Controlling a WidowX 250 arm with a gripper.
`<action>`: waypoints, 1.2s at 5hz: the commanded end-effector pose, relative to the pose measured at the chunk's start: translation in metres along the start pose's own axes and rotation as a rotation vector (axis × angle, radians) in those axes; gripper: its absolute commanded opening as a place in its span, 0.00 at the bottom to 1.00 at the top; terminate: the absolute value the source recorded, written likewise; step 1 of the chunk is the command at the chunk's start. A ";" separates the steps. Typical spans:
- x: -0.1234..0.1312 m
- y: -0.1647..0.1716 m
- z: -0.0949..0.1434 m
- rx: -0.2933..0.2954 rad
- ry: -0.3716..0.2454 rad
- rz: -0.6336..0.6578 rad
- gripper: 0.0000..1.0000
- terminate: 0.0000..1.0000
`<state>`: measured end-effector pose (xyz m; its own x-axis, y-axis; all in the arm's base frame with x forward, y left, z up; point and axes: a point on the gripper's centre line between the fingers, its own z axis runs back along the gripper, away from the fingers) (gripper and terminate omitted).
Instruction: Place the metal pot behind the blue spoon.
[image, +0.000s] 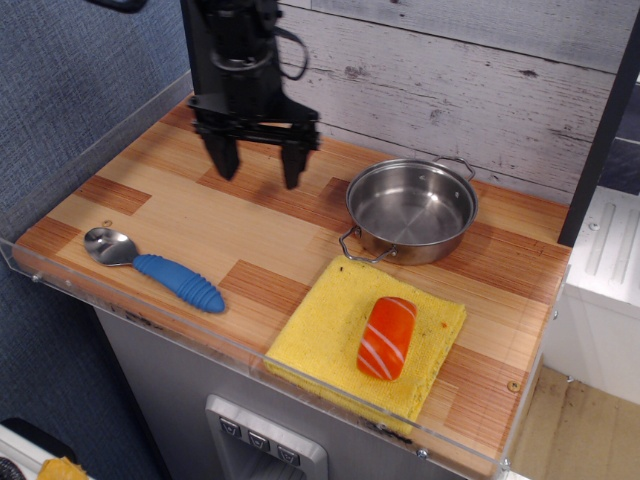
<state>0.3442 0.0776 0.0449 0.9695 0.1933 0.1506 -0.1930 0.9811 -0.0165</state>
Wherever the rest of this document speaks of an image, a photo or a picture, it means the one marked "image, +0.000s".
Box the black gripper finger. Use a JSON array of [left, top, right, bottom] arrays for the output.
[[281, 142, 313, 189], [200, 127, 240, 181]]

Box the metal pot with handles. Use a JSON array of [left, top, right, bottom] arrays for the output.
[[339, 156, 479, 265]]

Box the grey toy fridge cabinet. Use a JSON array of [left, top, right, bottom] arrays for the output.
[[97, 310, 461, 479]]

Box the yellow folded cloth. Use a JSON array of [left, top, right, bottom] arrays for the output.
[[265, 257, 467, 436]]

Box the silver dispenser button panel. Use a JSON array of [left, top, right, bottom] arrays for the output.
[[205, 394, 329, 480]]

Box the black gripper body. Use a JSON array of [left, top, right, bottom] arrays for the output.
[[189, 57, 319, 150]]

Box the orange salmon sushi toy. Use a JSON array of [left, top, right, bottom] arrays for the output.
[[356, 297, 418, 381]]

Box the clear acrylic guard rail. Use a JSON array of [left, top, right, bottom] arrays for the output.
[[1, 74, 569, 479]]

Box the white toy appliance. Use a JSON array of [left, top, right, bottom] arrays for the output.
[[543, 187, 639, 404]]

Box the dark right frame post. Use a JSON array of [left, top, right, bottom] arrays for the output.
[[557, 14, 639, 247]]

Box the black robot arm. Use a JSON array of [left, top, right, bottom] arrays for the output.
[[181, 1, 319, 189]]

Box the blue handled metal spoon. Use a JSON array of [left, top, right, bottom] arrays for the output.
[[84, 227, 226, 313]]

